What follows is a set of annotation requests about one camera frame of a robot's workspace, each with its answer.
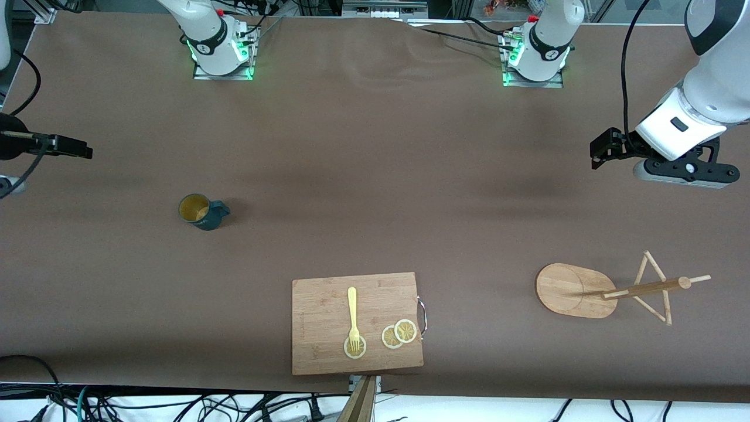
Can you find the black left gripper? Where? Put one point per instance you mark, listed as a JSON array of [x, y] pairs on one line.
[[624, 145]]

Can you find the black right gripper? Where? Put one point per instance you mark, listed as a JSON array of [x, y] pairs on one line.
[[12, 136]]

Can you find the teal mug with yellow inside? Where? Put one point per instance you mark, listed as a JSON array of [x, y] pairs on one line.
[[205, 221]]

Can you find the wooden cup rack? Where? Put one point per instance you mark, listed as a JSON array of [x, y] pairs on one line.
[[574, 290]]

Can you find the brown table cloth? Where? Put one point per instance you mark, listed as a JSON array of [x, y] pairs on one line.
[[375, 146]]

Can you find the lemon slice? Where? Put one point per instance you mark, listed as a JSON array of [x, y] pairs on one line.
[[388, 339], [361, 350], [406, 330]]

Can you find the yellow plastic fork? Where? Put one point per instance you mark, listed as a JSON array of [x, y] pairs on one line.
[[352, 305]]

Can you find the wooden cutting board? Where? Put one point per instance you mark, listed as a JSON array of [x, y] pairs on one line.
[[322, 316]]

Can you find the wooden beam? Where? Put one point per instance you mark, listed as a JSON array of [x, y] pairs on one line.
[[358, 404]]

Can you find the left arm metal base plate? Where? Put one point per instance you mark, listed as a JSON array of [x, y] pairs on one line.
[[536, 84]]

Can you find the metal table corner bracket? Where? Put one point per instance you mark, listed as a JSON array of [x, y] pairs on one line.
[[45, 16]]

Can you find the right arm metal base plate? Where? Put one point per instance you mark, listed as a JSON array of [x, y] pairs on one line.
[[225, 76]]

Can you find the aluminium extrusion frame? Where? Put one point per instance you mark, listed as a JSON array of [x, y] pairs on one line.
[[463, 7]]

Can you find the grey switch box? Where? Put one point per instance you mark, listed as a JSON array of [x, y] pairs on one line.
[[384, 8]]

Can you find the metal beam bracket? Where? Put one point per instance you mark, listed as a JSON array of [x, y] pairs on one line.
[[377, 384]]

